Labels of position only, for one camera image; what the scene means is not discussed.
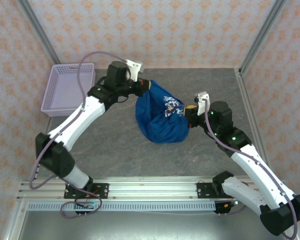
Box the blue t-shirt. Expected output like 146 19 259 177
135 79 191 144

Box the lavender perforated plastic basket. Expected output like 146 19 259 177
40 62 96 118

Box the small circuit board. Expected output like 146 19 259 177
224 198 243 209
76 200 95 210

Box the grey metal panel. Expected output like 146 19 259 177
17 209 288 240

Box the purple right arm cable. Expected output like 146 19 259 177
203 97 299 240

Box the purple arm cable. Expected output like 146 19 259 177
29 50 128 220
203 97 299 240

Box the aluminium side rail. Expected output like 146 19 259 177
29 117 53 181
236 68 270 166

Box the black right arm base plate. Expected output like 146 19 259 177
196 181 242 200

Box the aluminium mounting rail beam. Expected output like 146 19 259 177
16 176 290 201

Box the aluminium frame post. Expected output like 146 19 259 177
239 0 290 73
16 0 62 65

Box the white slotted cable duct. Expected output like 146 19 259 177
26 201 217 212

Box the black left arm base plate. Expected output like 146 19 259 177
63 182 110 200

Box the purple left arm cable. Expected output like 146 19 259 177
29 50 128 220

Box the aluminium lower frame rail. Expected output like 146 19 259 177
2 199 31 240

